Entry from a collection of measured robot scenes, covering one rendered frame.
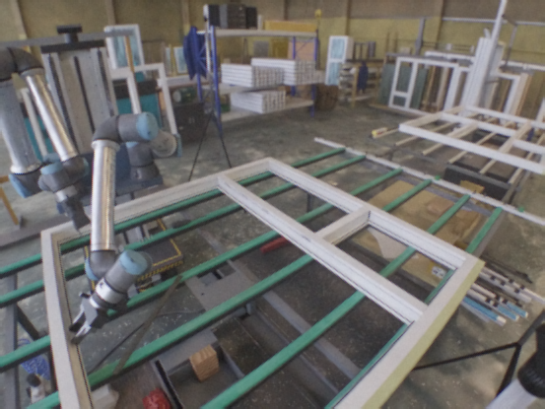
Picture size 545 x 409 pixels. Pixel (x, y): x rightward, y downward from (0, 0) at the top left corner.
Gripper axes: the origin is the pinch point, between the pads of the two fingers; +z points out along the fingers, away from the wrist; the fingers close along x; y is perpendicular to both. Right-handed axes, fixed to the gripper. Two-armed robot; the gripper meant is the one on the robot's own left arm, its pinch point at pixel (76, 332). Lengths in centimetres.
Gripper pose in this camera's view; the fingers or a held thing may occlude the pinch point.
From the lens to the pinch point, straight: 115.5
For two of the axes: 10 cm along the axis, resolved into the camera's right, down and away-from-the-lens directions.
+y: -4.5, -5.2, -7.3
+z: -6.4, 7.6, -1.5
